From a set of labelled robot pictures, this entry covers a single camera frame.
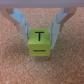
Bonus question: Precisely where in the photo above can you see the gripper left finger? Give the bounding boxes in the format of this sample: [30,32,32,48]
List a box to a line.
[0,7,33,47]

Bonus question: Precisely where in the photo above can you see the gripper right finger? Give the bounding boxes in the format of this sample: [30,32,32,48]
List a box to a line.
[48,7,80,48]

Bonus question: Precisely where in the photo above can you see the yellow block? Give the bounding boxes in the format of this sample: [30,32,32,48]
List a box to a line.
[26,28,54,57]

